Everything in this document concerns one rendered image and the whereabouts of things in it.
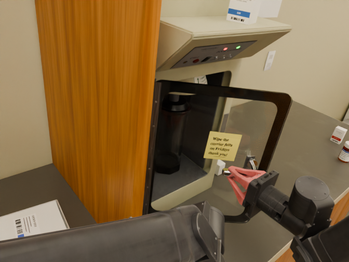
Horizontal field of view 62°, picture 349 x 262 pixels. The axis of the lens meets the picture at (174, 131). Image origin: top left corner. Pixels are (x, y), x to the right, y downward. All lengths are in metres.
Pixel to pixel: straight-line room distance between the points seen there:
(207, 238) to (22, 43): 0.77
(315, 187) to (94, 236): 0.44
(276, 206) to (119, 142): 0.34
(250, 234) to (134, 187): 0.44
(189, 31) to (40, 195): 0.70
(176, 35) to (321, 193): 0.37
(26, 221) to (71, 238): 0.68
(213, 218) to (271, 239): 0.52
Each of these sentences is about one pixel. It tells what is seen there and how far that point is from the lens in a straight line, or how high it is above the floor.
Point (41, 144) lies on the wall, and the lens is 1.11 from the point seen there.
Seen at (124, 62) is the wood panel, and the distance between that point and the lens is 0.53.
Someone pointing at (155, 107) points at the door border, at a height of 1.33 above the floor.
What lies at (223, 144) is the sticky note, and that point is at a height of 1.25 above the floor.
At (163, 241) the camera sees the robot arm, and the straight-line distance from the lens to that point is 0.29.
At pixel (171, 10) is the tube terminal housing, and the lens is 0.62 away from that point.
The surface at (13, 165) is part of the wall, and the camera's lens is 1.12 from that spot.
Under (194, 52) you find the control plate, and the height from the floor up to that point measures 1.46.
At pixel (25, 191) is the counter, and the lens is 1.03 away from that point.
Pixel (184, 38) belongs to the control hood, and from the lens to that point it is 0.52.
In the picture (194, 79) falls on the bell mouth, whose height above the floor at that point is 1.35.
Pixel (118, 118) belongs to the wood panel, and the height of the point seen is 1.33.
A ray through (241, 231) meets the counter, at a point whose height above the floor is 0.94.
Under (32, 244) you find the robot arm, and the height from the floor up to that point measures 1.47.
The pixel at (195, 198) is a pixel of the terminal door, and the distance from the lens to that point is 0.80.
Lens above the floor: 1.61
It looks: 30 degrees down
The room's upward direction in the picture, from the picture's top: 8 degrees clockwise
